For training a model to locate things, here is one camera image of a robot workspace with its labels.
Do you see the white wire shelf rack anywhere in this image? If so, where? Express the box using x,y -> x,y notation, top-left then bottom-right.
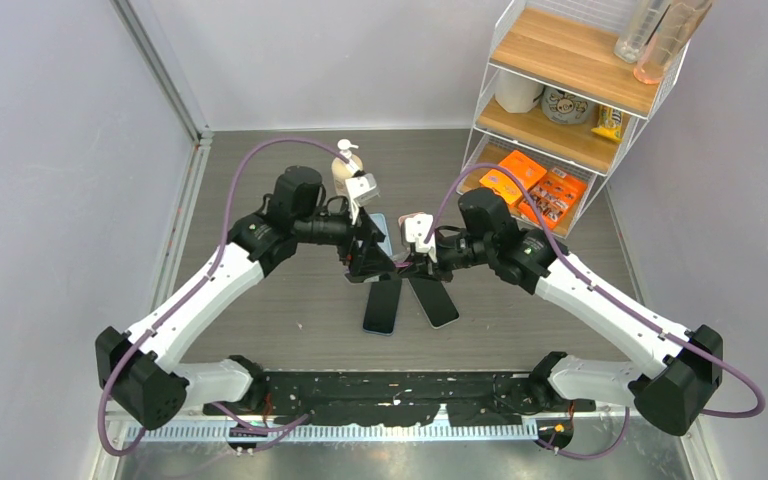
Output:
462,1 -> 685,238

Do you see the orange cardboard box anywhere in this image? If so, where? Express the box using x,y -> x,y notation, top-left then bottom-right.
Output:
525,167 -> 588,230

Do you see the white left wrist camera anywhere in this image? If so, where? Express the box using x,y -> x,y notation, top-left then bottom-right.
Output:
344,155 -> 380,225

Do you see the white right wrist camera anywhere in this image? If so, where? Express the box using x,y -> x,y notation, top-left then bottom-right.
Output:
400,212 -> 437,262

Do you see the light blue phone case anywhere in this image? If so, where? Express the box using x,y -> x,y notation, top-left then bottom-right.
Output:
369,213 -> 393,257

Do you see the white paper roll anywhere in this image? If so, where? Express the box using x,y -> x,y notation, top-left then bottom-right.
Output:
494,70 -> 544,114

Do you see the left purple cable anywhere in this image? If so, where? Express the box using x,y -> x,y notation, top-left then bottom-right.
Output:
96,137 -> 353,458

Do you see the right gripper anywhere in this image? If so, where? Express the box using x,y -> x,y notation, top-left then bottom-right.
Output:
399,233 -> 494,284

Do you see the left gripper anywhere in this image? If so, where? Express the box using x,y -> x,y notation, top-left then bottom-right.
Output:
295,198 -> 396,276

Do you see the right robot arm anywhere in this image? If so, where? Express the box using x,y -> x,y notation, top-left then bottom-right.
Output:
404,188 -> 724,436

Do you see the black smartphone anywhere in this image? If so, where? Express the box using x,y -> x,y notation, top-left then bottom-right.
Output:
408,278 -> 460,329

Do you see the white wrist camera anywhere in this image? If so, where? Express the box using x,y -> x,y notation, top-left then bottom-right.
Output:
400,212 -> 437,262
344,155 -> 380,225

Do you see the cream lotion pump bottle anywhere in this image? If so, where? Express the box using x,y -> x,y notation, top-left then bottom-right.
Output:
331,139 -> 363,196

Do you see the clear plastic bottle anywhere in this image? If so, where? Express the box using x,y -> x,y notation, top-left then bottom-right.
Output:
613,0 -> 671,63

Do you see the yellow snack packet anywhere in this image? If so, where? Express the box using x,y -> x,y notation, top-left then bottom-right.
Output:
591,105 -> 625,144

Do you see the pink phone case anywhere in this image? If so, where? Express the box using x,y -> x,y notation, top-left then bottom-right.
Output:
397,212 -> 424,227

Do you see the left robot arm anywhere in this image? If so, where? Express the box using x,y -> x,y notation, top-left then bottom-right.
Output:
95,166 -> 394,431

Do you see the dark phone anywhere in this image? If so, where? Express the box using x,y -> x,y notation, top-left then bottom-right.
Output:
394,261 -> 424,276

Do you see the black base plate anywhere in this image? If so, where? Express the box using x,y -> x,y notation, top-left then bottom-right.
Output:
225,371 -> 596,427

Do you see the cartoon printed tin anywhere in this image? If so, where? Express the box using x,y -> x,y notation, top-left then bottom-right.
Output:
540,86 -> 597,125

